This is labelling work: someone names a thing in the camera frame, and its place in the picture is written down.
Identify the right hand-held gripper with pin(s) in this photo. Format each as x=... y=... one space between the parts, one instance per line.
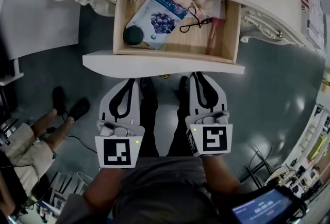
x=212 y=140

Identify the person's right black shoe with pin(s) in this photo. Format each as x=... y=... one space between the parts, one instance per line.
x=183 y=88

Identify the black device with blue screen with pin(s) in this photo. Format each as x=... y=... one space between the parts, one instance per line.
x=263 y=207

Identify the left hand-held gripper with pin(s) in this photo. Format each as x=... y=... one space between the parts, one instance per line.
x=117 y=152

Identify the yellow green box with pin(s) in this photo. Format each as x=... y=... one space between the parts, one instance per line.
x=318 y=146

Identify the person's left black shoe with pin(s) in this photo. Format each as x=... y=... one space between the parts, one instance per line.
x=147 y=86

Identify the flag cover book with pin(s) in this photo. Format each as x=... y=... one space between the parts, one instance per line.
x=305 y=11

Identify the white shelf unit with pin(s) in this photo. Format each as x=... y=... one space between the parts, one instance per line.
x=11 y=79

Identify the person's black trousers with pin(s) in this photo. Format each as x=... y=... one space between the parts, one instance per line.
x=149 y=127

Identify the white shelf rack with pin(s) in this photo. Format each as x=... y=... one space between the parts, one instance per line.
x=309 y=130

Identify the black metal stand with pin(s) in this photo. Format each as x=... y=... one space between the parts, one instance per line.
x=255 y=179

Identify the dark green round compact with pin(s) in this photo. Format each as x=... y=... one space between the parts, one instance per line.
x=133 y=35

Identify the person's right forearm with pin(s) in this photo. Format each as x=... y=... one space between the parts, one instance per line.
x=219 y=174

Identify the blueberry print face mask packet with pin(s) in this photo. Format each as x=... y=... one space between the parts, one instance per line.
x=154 y=11

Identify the thin gold hairpin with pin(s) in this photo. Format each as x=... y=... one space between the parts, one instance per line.
x=139 y=47

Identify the large wooden drawer white front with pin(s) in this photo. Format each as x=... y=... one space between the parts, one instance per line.
x=154 y=63

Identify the person's black shoe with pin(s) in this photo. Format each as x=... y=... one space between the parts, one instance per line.
x=147 y=86
x=183 y=88
x=58 y=100
x=78 y=109

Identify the person's left forearm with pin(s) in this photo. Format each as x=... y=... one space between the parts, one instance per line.
x=103 y=186

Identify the person's grey shirt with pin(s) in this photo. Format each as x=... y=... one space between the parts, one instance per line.
x=159 y=186

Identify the small brass knob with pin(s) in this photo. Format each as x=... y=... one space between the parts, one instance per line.
x=280 y=34

